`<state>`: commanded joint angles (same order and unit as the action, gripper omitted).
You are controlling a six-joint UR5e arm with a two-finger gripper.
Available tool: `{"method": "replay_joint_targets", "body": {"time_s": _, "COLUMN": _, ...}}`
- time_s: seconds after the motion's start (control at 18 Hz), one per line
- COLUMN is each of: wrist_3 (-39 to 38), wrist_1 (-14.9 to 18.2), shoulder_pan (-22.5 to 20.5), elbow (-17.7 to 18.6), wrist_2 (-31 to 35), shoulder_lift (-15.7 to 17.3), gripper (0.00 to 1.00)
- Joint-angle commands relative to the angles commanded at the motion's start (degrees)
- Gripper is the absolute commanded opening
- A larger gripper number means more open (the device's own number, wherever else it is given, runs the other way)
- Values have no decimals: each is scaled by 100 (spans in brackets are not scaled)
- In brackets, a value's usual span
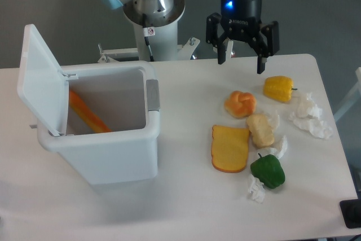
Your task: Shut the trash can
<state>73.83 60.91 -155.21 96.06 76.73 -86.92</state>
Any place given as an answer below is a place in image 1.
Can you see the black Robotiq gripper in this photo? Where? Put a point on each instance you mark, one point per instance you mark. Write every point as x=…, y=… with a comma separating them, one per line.
x=241, y=21

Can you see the white trash can lid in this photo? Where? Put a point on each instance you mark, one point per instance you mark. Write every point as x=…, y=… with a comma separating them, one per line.
x=42, y=85

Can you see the white trash can body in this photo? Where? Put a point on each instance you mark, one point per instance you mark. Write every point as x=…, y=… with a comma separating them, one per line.
x=125, y=96

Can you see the yellow toy bell pepper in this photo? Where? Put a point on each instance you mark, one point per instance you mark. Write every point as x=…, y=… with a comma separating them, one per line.
x=279, y=88

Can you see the orange toy bread roll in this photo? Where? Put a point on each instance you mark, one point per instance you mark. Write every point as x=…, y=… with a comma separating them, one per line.
x=240, y=104

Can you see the pale toy bread piece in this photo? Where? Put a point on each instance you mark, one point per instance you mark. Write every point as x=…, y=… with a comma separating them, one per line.
x=260, y=129

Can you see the large crumpled white tissue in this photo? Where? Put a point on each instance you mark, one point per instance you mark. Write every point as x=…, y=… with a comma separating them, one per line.
x=308, y=117

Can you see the orange toy bread slice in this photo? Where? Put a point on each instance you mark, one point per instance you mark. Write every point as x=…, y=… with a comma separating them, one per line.
x=229, y=148

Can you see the crumpled tissue behind bread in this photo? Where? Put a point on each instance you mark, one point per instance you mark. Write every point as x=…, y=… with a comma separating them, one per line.
x=280, y=145

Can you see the green toy bell pepper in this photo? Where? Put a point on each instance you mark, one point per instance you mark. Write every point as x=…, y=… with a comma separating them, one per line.
x=268, y=170

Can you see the small crumpled white tissue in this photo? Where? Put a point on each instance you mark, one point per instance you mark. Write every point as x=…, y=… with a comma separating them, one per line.
x=256, y=189

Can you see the orange toy baguette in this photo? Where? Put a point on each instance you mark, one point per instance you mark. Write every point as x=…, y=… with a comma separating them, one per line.
x=92, y=120

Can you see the black device at edge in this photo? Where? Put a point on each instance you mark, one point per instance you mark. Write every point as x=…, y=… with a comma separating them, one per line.
x=350, y=210

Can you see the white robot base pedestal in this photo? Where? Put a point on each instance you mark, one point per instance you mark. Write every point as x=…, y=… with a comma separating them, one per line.
x=154, y=44

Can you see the white furniture frame right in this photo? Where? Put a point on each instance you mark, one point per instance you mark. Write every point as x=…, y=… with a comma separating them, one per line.
x=352, y=96

